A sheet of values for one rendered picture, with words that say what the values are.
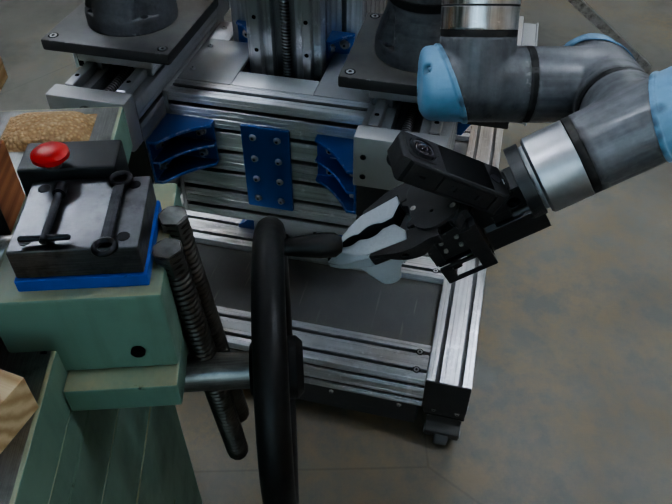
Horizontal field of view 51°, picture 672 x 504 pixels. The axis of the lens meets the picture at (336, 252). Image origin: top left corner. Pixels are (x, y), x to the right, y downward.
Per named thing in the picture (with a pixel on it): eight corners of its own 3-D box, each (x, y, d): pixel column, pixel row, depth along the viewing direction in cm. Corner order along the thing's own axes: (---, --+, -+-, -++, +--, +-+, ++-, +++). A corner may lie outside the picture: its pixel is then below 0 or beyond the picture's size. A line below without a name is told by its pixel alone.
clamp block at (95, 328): (179, 369, 59) (160, 298, 53) (17, 379, 59) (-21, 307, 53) (192, 249, 70) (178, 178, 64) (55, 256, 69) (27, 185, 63)
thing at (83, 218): (149, 285, 54) (135, 232, 50) (4, 293, 54) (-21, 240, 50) (167, 181, 64) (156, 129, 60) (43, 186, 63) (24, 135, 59)
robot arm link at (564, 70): (523, 27, 72) (548, 67, 64) (631, 27, 72) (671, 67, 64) (511, 98, 77) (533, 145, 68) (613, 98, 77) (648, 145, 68)
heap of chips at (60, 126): (86, 149, 77) (82, 134, 76) (-6, 152, 77) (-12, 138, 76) (97, 114, 82) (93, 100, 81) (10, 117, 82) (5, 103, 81)
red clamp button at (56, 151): (66, 169, 56) (63, 159, 55) (28, 171, 56) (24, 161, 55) (74, 147, 58) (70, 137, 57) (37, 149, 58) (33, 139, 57)
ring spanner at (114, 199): (116, 258, 51) (115, 253, 50) (88, 259, 50) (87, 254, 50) (135, 173, 58) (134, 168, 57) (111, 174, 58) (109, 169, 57)
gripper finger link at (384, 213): (351, 286, 74) (430, 251, 71) (322, 253, 70) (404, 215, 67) (348, 265, 76) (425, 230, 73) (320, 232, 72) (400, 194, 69)
